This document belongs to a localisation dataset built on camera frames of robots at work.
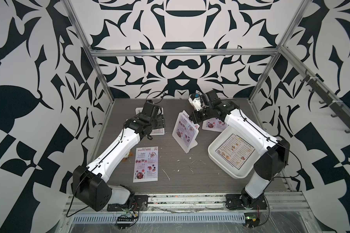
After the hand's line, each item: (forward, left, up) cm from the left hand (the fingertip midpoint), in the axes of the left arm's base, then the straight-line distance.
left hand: (156, 117), depth 81 cm
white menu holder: (+3, +3, -19) cm, 19 cm away
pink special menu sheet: (-19, +8, -23) cm, 31 cm away
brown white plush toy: (-14, +21, -21) cm, 33 cm away
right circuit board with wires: (-46, -45, -24) cm, 69 cm away
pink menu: (-3, -16, -7) cm, 18 cm away
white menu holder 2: (+7, -31, -21) cm, 37 cm away
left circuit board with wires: (-43, +14, -26) cm, 52 cm away
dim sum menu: (-11, -48, -22) cm, 54 cm away
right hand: (0, -18, +1) cm, 18 cm away
